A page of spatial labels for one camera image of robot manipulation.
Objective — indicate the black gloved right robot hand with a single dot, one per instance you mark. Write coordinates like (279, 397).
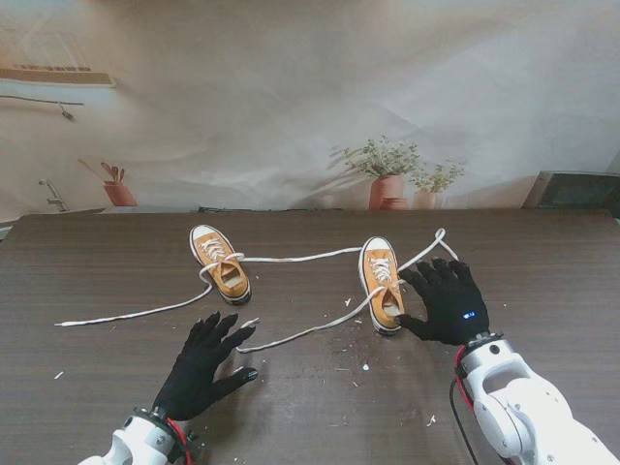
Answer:
(450, 305)

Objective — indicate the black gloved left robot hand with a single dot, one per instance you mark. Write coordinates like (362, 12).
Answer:
(194, 373)

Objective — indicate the white shoelace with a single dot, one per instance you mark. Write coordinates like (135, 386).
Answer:
(145, 314)
(315, 329)

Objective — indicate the printed kitchen backdrop cloth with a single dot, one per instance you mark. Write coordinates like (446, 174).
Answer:
(290, 97)

